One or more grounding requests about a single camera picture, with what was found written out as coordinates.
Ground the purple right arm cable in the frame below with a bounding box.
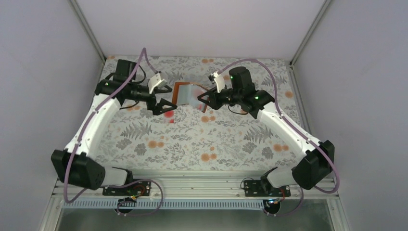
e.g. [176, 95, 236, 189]
[217, 58, 341, 218]

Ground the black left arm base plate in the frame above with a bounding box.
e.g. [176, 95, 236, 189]
[102, 181, 151, 197]

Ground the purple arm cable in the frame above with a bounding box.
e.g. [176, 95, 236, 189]
[63, 48, 164, 218]
[217, 58, 341, 218]

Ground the left aluminium corner post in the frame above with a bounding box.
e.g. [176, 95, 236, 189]
[68, 0, 106, 63]

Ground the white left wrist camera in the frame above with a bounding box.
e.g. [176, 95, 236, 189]
[147, 72, 167, 94]

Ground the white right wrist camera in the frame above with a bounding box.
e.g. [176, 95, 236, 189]
[208, 71, 226, 93]

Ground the aluminium mounting rail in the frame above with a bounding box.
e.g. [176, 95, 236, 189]
[52, 169, 339, 199]

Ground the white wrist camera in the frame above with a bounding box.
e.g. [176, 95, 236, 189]
[208, 71, 226, 93]
[147, 72, 167, 94]

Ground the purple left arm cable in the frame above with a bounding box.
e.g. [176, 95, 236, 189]
[63, 48, 164, 218]

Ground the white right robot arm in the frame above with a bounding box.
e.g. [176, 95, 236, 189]
[197, 66, 335, 190]

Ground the aluminium corner frame post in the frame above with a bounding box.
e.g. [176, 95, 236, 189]
[289, 0, 332, 68]

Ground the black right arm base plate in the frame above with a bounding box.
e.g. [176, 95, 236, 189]
[240, 178, 291, 197]

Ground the blue slotted cable duct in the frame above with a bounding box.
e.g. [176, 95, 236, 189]
[62, 198, 264, 210]

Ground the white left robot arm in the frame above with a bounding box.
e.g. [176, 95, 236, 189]
[51, 59, 176, 190]

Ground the brown leather card holder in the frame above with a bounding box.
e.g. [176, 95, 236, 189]
[172, 82, 208, 113]

